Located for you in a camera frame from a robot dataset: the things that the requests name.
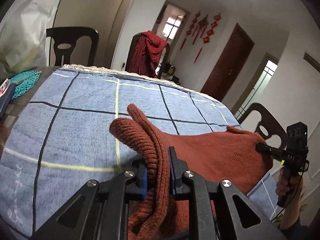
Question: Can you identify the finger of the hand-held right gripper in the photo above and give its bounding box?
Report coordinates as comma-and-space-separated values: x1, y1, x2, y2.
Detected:
256, 142, 287, 166

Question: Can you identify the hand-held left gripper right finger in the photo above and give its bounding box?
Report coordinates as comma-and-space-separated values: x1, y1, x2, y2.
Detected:
169, 146, 285, 240

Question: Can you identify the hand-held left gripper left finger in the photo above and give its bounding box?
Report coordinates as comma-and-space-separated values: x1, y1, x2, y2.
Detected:
32, 159, 149, 240

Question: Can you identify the rust brown knit sweater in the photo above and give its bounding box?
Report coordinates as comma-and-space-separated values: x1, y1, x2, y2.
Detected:
109, 103, 273, 240

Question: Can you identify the person's right forearm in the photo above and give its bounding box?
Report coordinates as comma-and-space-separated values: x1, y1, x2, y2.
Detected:
279, 174, 305, 240

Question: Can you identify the person's right hand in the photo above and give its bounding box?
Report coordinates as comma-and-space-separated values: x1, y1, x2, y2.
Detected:
275, 166, 292, 197

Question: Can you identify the dark wooden chair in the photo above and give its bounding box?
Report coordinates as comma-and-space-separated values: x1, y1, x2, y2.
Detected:
46, 27, 100, 67
124, 32, 170, 79
234, 102, 288, 150

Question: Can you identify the blue checked blanket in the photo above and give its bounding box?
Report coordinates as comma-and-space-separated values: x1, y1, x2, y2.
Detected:
0, 64, 283, 240

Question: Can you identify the brown wooden door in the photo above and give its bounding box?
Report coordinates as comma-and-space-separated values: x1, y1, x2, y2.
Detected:
200, 22, 255, 103

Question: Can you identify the red checked garment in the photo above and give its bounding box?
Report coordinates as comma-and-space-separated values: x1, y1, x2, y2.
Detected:
127, 30, 167, 78

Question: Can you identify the teal lace mat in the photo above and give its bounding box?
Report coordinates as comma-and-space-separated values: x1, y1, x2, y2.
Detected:
9, 70, 41, 99

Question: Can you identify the dark blue box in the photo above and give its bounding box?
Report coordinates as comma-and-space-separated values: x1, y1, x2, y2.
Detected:
0, 82, 16, 118

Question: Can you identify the white plastic bag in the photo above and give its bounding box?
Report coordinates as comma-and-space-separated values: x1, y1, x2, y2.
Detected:
0, 0, 57, 73

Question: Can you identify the red knot wall hanging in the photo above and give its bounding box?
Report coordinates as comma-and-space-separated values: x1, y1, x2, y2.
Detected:
194, 12, 222, 64
199, 15, 210, 33
180, 10, 202, 51

